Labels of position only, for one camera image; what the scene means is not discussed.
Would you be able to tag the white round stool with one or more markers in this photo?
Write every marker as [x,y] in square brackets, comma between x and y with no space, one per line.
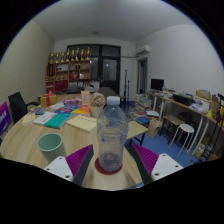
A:
[183,128]

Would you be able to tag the teal book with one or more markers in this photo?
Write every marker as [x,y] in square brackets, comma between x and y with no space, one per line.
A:
[57,121]

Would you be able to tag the brown wooden stool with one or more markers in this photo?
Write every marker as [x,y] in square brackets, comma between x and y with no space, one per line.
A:
[173,120]

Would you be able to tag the pink flat box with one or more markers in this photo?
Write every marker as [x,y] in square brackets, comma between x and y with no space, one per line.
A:
[72,101]

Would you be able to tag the blue book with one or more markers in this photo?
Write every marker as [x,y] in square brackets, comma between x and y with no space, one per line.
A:
[66,110]

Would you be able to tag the large pale yellow book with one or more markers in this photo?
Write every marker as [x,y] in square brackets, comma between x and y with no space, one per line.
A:
[81,124]

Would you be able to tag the computer monitor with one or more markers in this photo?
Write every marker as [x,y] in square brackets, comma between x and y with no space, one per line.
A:
[157,84]

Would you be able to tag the upright orange white card box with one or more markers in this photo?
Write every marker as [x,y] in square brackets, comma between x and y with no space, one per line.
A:
[85,98]

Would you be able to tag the orange book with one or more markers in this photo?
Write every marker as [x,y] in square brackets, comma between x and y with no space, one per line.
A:
[81,110]

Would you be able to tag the long cluttered side desk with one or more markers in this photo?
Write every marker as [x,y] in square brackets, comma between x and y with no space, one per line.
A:
[186,106]

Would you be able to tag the pile of books on floor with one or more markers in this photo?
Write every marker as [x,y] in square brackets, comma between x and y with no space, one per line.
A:
[143,102]

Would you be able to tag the black tripod stand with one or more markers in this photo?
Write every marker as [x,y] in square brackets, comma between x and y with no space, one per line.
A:
[126,85]

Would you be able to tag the white book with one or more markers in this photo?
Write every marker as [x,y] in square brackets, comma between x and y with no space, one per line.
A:
[44,118]

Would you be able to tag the yellow gift box red ribbon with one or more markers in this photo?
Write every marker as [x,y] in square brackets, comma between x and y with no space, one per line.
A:
[48,100]

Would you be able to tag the black office chair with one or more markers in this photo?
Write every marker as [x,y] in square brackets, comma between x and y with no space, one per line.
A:
[18,105]

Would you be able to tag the clear plastic water bottle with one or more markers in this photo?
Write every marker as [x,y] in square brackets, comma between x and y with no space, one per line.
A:
[111,133]

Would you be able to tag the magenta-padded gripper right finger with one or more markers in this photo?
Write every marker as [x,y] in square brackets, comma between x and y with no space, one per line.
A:
[163,165]

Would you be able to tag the flower bouquet in white pot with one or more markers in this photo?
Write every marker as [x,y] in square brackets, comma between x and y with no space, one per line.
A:
[97,101]

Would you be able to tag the purple sign board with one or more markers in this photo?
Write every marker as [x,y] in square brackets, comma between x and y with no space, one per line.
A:
[4,116]

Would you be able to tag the flat round red coaster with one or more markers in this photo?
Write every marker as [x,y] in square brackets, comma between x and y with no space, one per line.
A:
[98,167]

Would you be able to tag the small pale yellow book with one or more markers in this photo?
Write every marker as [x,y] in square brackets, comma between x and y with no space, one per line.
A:
[28,119]

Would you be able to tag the white air conditioner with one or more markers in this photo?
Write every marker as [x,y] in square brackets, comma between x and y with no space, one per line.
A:
[142,50]

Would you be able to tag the brown paper bag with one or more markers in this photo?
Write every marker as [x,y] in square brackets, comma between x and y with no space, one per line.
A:
[154,128]

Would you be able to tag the green cup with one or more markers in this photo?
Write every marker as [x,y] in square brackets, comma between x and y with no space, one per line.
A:
[50,148]

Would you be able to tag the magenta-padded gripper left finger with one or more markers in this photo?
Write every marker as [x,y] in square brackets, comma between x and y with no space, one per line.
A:
[61,166]

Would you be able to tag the wooden shelf unit with trophies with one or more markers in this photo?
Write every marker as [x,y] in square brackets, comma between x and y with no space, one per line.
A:
[68,71]

